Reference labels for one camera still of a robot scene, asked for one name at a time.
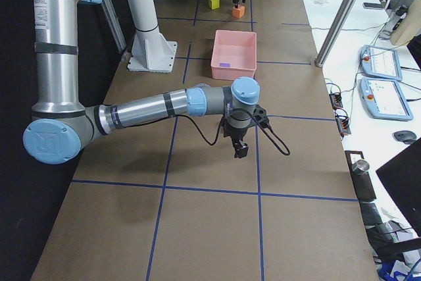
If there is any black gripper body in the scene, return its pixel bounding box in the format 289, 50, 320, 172
223, 120, 251, 141

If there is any orange foam block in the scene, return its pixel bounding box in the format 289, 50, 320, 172
232, 5, 245, 19

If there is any pink plastic bin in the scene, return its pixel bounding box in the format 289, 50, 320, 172
210, 30, 257, 80

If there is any yellow foam block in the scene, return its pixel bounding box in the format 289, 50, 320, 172
208, 0, 220, 10

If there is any silver metal cylinder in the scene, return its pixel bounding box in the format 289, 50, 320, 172
351, 159, 370, 176

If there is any near teach pendant tablet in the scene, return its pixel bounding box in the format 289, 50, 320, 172
359, 77, 413, 122

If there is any teach pendant tablet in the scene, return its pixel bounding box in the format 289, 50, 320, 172
360, 45, 403, 81
359, 77, 413, 122

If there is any far teach pendant tablet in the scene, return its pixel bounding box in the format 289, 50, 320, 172
360, 45, 403, 81

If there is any black monitor corner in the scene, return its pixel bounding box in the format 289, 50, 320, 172
376, 141, 420, 236

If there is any black computer mouse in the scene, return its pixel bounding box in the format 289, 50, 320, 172
392, 130, 417, 145

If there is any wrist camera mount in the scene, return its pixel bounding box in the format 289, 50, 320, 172
251, 104, 270, 129

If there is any white pedestal column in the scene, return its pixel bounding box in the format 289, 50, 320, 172
128, 0, 178, 73

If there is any aluminium frame post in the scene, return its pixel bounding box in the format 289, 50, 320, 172
314, 0, 356, 68

